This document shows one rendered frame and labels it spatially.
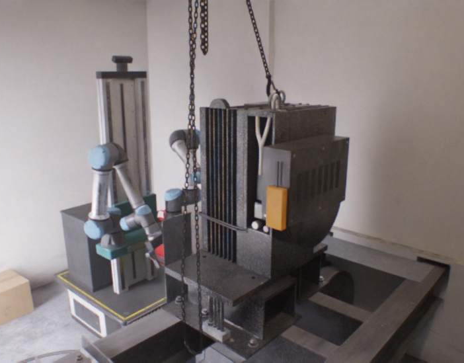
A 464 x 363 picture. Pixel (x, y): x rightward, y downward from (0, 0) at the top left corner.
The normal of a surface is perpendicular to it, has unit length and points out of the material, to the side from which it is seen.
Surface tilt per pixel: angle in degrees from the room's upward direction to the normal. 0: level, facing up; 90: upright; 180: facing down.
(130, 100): 90
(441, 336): 90
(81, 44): 90
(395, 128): 90
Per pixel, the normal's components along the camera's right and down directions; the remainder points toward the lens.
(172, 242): 0.85, 0.14
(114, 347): 0.00, -0.97
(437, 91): -0.68, 0.19
